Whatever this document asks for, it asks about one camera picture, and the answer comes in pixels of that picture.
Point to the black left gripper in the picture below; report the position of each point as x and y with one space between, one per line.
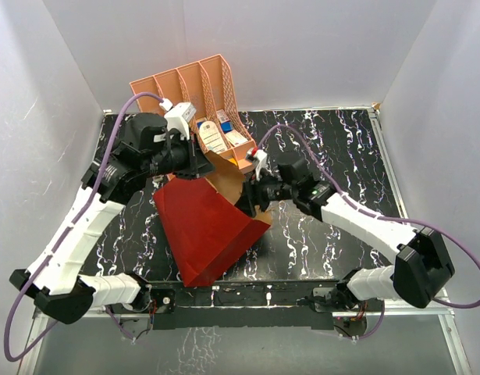
197 164

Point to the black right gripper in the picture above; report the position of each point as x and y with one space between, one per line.
252 194

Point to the red brown paper bag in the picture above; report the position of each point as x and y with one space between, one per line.
206 232

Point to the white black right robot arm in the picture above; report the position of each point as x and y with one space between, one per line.
420 264

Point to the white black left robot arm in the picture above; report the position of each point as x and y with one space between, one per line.
54 281

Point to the white label card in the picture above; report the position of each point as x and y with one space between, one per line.
211 137

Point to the white small box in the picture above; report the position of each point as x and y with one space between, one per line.
235 138

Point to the blue small box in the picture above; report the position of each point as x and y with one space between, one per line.
226 127

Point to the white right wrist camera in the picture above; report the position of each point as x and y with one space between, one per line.
258 158

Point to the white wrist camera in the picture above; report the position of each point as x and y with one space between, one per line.
179 118
258 158

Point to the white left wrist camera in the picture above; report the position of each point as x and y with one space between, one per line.
179 118

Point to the black mounting base rail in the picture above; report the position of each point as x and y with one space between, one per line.
272 303

